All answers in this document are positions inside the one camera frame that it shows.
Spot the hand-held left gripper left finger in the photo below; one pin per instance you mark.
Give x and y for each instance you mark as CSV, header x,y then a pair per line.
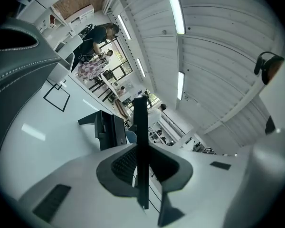
x,y
104,174

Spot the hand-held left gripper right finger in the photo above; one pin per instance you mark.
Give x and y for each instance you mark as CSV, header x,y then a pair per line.
x,y
183,174

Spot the long ceiling light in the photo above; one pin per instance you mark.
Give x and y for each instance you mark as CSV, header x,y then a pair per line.
x,y
141,68
180,85
124,27
175,8

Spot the white table with black legs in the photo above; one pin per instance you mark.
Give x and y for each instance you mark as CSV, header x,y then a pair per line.
x,y
107,82

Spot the checkered cloth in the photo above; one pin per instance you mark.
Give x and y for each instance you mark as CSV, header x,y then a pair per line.
x,y
90,69

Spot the large black framed window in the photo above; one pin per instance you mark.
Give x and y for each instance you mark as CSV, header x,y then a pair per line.
x,y
123,68

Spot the grey stitched leather organiser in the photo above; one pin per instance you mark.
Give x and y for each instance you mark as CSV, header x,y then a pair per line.
x,y
19,75

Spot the person's head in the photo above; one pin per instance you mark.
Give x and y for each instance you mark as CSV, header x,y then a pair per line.
x,y
274,70

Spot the white cabinet with red sticker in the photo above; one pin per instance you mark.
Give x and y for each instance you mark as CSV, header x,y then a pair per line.
x,y
46,18

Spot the black head-worn camera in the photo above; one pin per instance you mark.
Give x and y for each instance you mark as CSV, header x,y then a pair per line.
x,y
259,66

